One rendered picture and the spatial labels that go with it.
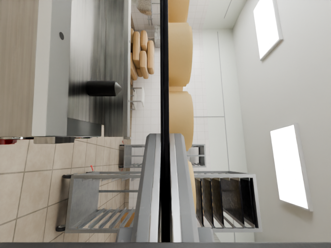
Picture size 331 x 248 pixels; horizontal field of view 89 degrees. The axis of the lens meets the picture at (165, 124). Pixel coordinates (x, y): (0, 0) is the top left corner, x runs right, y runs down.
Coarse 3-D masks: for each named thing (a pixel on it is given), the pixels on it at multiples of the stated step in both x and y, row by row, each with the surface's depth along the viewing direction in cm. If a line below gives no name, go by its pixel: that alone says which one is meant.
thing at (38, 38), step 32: (0, 0) 15; (32, 0) 15; (64, 0) 16; (0, 32) 15; (32, 32) 15; (64, 32) 16; (0, 64) 14; (32, 64) 14; (64, 64) 16; (0, 96) 14; (32, 96) 14; (64, 96) 16; (0, 128) 14; (32, 128) 14; (64, 128) 16
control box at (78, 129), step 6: (72, 120) 29; (78, 120) 31; (72, 126) 29; (78, 126) 31; (84, 126) 33; (90, 126) 36; (96, 126) 38; (66, 132) 27; (72, 132) 29; (78, 132) 31; (84, 132) 33; (90, 132) 35; (96, 132) 38; (0, 138) 20; (6, 138) 20; (12, 138) 20; (18, 138) 20; (24, 138) 20; (30, 138) 21
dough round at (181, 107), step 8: (176, 96) 13; (184, 96) 13; (176, 104) 12; (184, 104) 12; (192, 104) 12; (176, 112) 12; (184, 112) 12; (192, 112) 12; (176, 120) 12; (184, 120) 12; (192, 120) 12; (176, 128) 12; (184, 128) 12; (192, 128) 12; (184, 136) 12; (192, 136) 12
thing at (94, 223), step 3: (111, 207) 208; (108, 210) 197; (111, 210) 203; (105, 213) 188; (108, 213) 191; (102, 216) 179; (105, 216) 180; (96, 219) 163; (99, 219) 170; (93, 222) 156; (96, 222) 161; (90, 225) 150; (93, 225) 154; (90, 228) 147
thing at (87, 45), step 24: (72, 0) 29; (96, 0) 39; (72, 24) 29; (96, 24) 39; (72, 48) 29; (96, 48) 39; (72, 72) 29; (96, 72) 38; (72, 96) 29; (96, 96) 38; (96, 120) 38
